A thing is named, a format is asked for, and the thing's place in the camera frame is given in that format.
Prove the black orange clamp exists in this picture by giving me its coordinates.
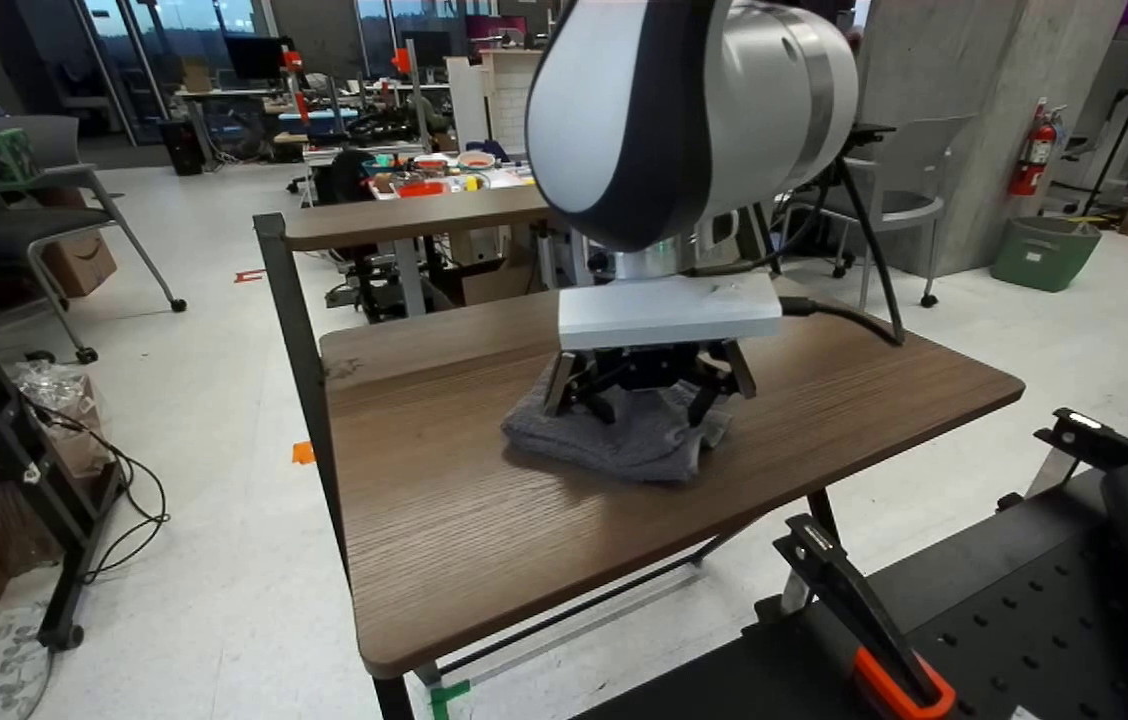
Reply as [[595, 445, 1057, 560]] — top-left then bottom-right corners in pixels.
[[1026, 406, 1128, 494], [776, 517, 956, 720]]

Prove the grey towel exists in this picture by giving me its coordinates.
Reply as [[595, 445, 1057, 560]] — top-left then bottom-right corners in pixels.
[[499, 387, 728, 482]]

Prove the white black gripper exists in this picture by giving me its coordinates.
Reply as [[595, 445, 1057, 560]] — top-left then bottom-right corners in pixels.
[[549, 251, 782, 425]]

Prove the black perforated mounting board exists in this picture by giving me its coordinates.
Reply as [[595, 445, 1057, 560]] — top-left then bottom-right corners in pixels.
[[581, 472, 1128, 720]]

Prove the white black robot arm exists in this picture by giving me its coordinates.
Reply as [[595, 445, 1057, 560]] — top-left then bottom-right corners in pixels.
[[522, 0, 861, 418]]

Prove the green plastic bin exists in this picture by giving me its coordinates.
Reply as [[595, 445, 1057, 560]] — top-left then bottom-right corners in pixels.
[[986, 217, 1100, 290]]

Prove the black orange clamp near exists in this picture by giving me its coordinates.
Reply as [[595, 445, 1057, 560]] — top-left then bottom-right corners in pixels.
[[776, 517, 956, 720]]

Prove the black orange clamp far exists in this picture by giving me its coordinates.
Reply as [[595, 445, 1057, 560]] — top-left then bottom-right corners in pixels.
[[1026, 406, 1128, 494]]

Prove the grey office chair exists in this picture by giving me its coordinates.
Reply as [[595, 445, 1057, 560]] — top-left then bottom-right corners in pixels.
[[791, 115, 968, 306]]

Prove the wooden desk with black frame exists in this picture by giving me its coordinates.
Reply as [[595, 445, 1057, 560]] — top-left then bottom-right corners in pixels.
[[252, 188, 1025, 720]]

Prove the red fire extinguisher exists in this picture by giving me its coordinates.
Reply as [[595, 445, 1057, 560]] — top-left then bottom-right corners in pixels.
[[1006, 98, 1060, 194]]

